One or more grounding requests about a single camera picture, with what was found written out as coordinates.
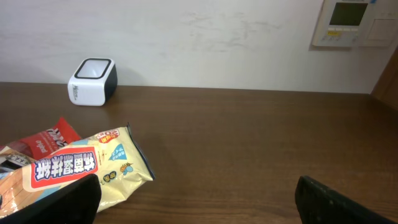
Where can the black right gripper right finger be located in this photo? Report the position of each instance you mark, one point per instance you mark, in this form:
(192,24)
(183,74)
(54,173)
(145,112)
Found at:
(319,204)

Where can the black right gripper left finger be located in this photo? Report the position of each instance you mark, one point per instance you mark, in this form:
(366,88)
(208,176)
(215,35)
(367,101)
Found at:
(77,203)

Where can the yellow snack bag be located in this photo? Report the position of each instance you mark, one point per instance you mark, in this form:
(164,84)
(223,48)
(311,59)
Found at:
(30,172)

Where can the red Hacks candy bag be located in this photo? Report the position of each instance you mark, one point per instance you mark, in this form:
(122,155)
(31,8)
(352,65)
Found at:
(46,141)

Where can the white barcode scanner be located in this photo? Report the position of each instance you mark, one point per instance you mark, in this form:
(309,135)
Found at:
(93,83)

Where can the brown wooden side panel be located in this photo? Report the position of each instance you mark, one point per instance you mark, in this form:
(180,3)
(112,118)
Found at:
(385,90)

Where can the beige wall control panel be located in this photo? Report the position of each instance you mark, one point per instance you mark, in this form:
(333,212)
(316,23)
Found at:
(352,23)

